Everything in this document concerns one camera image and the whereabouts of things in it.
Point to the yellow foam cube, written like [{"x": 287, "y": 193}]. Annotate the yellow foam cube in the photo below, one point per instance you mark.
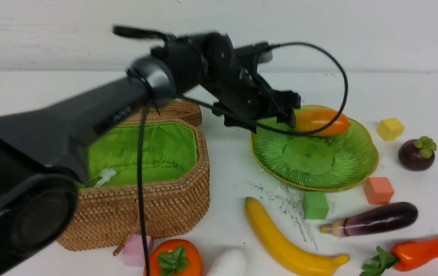
[{"x": 390, "y": 128}]

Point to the orange persimmon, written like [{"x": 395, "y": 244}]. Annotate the orange persimmon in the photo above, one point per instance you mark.
[{"x": 176, "y": 257}]

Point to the pink foam cube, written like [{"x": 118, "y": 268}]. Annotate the pink foam cube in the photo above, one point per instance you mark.
[{"x": 133, "y": 254}]

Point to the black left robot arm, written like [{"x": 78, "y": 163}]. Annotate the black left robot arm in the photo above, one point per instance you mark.
[{"x": 44, "y": 152}]

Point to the purple mangosteen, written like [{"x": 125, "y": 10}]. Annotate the purple mangosteen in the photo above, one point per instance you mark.
[{"x": 417, "y": 154}]

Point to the orange foam cube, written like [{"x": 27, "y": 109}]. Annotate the orange foam cube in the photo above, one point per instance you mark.
[{"x": 378, "y": 190}]

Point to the orange red pepper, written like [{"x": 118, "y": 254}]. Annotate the orange red pepper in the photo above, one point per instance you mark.
[{"x": 404, "y": 256}]

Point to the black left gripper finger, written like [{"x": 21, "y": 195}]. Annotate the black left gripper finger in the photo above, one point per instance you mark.
[{"x": 289, "y": 101}]

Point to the woven rattan basket green lining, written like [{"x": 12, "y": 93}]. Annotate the woven rattan basket green lining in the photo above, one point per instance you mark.
[{"x": 175, "y": 170}]

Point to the woven rattan basket lid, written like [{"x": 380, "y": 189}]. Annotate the woven rattan basket lid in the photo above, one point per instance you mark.
[{"x": 178, "y": 109}]

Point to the yellow banana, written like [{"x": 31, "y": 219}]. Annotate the yellow banana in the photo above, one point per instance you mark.
[{"x": 283, "y": 251}]

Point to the green ribbed glass plate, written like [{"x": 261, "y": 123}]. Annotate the green ribbed glass plate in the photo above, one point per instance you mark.
[{"x": 317, "y": 163}]

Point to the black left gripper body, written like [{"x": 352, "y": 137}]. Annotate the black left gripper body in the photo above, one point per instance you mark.
[{"x": 240, "y": 91}]

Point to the purple eggplant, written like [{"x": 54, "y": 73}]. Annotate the purple eggplant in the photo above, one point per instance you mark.
[{"x": 390, "y": 217}]

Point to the white radish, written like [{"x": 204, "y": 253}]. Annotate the white radish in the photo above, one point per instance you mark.
[{"x": 232, "y": 262}]

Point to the green foam cube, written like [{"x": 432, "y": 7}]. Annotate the green foam cube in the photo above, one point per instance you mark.
[{"x": 315, "y": 205}]

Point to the orange yellow mango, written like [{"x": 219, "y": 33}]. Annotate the orange yellow mango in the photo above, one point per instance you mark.
[{"x": 312, "y": 119}]

